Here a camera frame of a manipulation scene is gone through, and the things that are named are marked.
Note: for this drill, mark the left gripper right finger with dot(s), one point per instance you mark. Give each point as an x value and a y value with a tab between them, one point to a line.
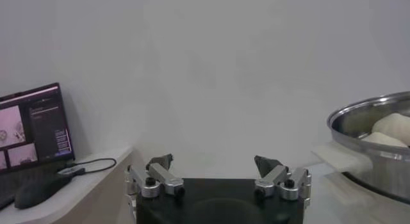
275	177

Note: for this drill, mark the white steamed baozi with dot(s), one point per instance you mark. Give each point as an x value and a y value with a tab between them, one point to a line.
395	124
382	139

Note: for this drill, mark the black laptop with dark screen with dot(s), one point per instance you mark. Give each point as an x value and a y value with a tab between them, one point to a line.
38	126

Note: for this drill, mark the white side table with mouse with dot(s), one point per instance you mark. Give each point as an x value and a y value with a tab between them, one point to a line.
96	187

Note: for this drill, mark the cream electric cooker pot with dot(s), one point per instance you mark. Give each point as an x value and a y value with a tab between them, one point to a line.
344	159

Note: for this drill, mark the perforated steel steamer basket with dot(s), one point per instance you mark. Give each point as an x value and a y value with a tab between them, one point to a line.
384	177

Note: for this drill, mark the black computer mouse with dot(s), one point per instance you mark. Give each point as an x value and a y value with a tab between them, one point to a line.
41	190

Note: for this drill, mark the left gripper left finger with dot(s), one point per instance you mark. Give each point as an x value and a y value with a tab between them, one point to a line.
163	175

